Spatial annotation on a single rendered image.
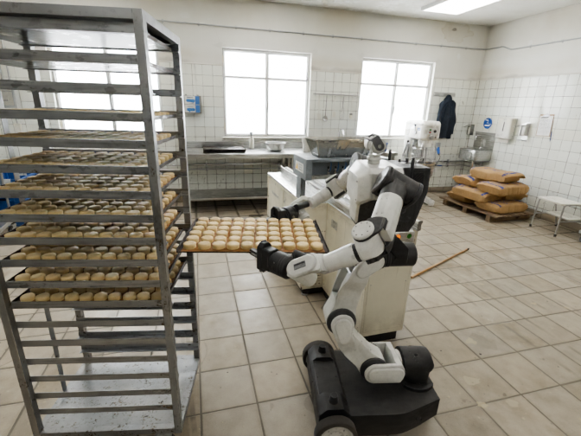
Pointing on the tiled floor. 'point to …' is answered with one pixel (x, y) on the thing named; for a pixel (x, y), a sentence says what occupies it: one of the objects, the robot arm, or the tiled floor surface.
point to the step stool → (558, 211)
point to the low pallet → (487, 211)
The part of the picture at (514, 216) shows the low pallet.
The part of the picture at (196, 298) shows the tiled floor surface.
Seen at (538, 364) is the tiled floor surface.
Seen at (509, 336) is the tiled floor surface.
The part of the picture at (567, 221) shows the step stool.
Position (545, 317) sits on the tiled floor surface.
